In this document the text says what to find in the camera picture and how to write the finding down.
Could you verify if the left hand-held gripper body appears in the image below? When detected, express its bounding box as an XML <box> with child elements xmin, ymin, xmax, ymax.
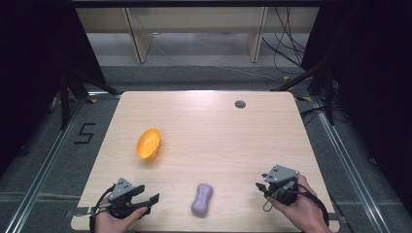
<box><xmin>108</xmin><ymin>177</ymin><xmax>146</xmax><ymax>219</ymax></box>

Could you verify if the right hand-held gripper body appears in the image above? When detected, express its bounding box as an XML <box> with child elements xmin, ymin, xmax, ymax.
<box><xmin>262</xmin><ymin>164</ymin><xmax>301</xmax><ymax>207</ymax></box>

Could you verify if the person's left hand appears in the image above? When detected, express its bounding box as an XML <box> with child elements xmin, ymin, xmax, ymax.
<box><xmin>94</xmin><ymin>195</ymin><xmax>149</xmax><ymax>233</ymax></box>

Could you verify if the person's right hand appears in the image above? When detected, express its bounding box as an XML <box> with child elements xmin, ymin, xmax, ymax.
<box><xmin>267</xmin><ymin>174</ymin><xmax>326</xmax><ymax>229</ymax></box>

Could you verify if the orange perforated soap dish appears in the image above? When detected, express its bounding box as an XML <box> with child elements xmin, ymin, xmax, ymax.
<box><xmin>136</xmin><ymin>127</ymin><xmax>162</xmax><ymax>162</ymax></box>

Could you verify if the purple soap bar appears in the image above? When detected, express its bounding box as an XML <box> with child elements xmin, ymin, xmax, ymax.
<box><xmin>189</xmin><ymin>183</ymin><xmax>214</xmax><ymax>216</ymax></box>

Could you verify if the black metal stand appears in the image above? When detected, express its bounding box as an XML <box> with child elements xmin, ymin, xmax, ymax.
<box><xmin>270</xmin><ymin>48</ymin><xmax>338</xmax><ymax>126</ymax></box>
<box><xmin>57</xmin><ymin>66</ymin><xmax>119</xmax><ymax>131</ymax></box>

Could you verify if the black curtain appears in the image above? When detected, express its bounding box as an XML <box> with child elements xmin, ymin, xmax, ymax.
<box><xmin>0</xmin><ymin>0</ymin><xmax>107</xmax><ymax>179</ymax></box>
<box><xmin>300</xmin><ymin>0</ymin><xmax>412</xmax><ymax>208</ymax></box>

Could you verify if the light wooden desk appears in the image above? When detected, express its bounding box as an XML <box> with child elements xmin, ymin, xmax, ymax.
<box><xmin>75</xmin><ymin>6</ymin><xmax>321</xmax><ymax>64</ymax></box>

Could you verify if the grey cord loop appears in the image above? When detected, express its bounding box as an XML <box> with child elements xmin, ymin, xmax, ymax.
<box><xmin>262</xmin><ymin>183</ymin><xmax>294</xmax><ymax>213</ymax></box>

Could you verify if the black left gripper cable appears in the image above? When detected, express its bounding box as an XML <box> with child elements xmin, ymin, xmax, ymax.
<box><xmin>88</xmin><ymin>183</ymin><xmax>117</xmax><ymax>233</ymax></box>

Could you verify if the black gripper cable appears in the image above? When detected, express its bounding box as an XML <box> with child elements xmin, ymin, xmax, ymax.
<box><xmin>88</xmin><ymin>183</ymin><xmax>117</xmax><ymax>233</ymax></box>
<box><xmin>285</xmin><ymin>185</ymin><xmax>330</xmax><ymax>227</ymax></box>

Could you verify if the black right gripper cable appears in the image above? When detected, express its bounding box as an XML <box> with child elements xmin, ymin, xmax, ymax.
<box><xmin>285</xmin><ymin>185</ymin><xmax>330</xmax><ymax>227</ymax></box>

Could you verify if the metal floor rail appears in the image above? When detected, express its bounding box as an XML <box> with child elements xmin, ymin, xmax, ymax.
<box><xmin>309</xmin><ymin>95</ymin><xmax>392</xmax><ymax>233</ymax></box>
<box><xmin>3</xmin><ymin>91</ymin><xmax>122</xmax><ymax>233</ymax></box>

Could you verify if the thin white floor cable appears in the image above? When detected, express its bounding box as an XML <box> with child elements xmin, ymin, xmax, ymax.
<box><xmin>151</xmin><ymin>41</ymin><xmax>280</xmax><ymax>83</ymax></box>

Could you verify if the bundle of black cables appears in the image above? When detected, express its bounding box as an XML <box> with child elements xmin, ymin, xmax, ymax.
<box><xmin>260</xmin><ymin>6</ymin><xmax>309</xmax><ymax>76</ymax></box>

